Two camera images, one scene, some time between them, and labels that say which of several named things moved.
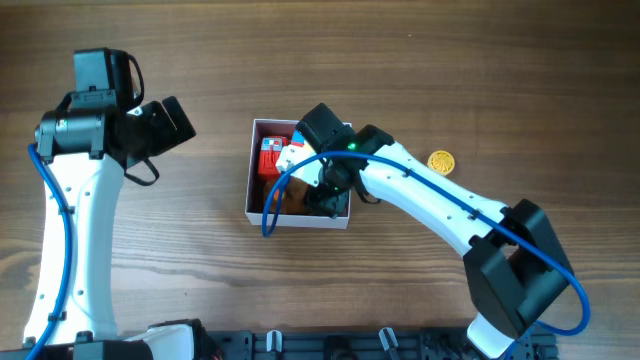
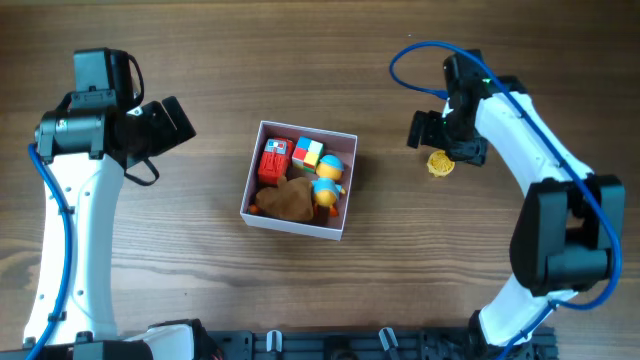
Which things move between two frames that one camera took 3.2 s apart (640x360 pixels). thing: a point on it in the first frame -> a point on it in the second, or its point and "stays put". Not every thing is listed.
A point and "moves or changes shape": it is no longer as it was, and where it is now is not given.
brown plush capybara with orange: (294, 196) moves or changes shape
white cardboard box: (282, 167) stays put
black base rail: (377, 344) stays put
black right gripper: (326, 198) -> (426, 130)
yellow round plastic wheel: (441, 161) stays put
